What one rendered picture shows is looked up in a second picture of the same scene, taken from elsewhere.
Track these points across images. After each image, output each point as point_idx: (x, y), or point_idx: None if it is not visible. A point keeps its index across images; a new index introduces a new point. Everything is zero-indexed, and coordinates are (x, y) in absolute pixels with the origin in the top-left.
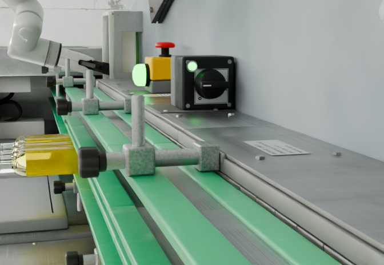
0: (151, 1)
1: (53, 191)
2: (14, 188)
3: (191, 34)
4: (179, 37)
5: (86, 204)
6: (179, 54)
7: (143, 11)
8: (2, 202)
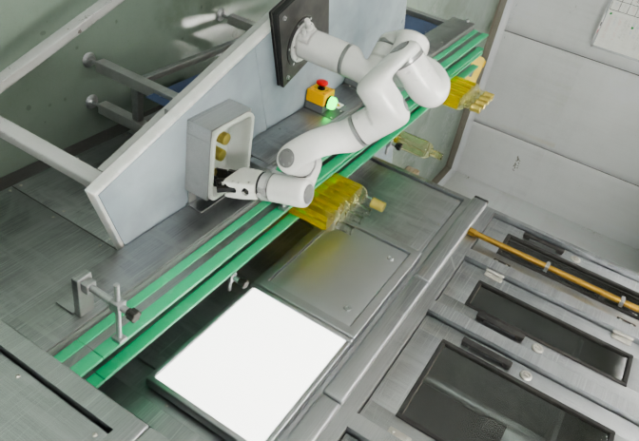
0: (287, 72)
1: (305, 243)
2: (317, 272)
3: (320, 68)
4: (305, 78)
5: (366, 159)
6: (303, 87)
7: (230, 98)
8: (344, 254)
